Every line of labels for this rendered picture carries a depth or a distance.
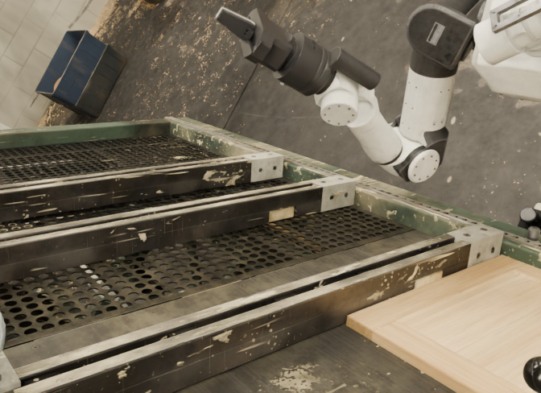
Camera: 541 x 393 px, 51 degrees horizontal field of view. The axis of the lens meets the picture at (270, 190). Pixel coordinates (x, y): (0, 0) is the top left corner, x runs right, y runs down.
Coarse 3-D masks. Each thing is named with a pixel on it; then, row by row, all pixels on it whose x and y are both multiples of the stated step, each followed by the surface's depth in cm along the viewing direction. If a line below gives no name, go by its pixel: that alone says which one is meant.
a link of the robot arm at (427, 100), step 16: (416, 80) 108; (432, 80) 107; (448, 80) 107; (416, 96) 110; (432, 96) 109; (448, 96) 110; (416, 112) 112; (432, 112) 111; (400, 128) 118; (416, 128) 114; (432, 128) 113; (432, 144) 113; (416, 160) 113; (432, 160) 115; (416, 176) 116
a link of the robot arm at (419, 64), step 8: (432, 0) 102; (440, 0) 100; (448, 0) 101; (456, 0) 101; (464, 0) 103; (472, 0) 105; (456, 8) 100; (464, 8) 101; (416, 56) 106; (424, 56) 105; (416, 64) 107; (424, 64) 106; (432, 64) 105; (416, 72) 108; (424, 72) 106; (432, 72) 106; (440, 72) 106; (448, 72) 106
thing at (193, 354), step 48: (432, 240) 114; (480, 240) 116; (288, 288) 90; (336, 288) 91; (384, 288) 99; (144, 336) 74; (192, 336) 75; (240, 336) 80; (288, 336) 86; (0, 384) 57; (48, 384) 64; (96, 384) 67; (144, 384) 71
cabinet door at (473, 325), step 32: (416, 288) 105; (448, 288) 106; (480, 288) 107; (512, 288) 108; (352, 320) 93; (384, 320) 93; (416, 320) 94; (448, 320) 95; (480, 320) 96; (512, 320) 96; (416, 352) 84; (448, 352) 85; (480, 352) 86; (512, 352) 87; (448, 384) 79; (480, 384) 78; (512, 384) 78
